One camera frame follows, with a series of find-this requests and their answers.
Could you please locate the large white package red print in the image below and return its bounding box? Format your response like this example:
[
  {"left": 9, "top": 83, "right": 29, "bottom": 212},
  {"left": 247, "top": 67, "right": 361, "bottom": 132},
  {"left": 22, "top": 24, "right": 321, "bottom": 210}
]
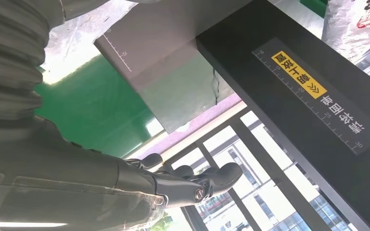
[{"left": 321, "top": 0, "right": 370, "bottom": 63}]

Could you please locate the black inbound scanner machine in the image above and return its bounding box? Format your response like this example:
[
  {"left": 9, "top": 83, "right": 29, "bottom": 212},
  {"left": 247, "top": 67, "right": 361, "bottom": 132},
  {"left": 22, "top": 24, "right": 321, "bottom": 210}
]
[{"left": 94, "top": 0, "right": 370, "bottom": 231}]

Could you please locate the green conveyor belt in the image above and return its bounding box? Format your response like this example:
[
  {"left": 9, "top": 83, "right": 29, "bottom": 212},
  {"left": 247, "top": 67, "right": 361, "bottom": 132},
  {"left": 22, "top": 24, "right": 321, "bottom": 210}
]
[{"left": 33, "top": 54, "right": 165, "bottom": 158}]

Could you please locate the ruler label with yellow sticker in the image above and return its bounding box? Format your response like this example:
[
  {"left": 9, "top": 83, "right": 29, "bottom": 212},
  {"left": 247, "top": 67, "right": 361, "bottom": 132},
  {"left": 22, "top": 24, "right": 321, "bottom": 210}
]
[{"left": 252, "top": 38, "right": 370, "bottom": 156}]

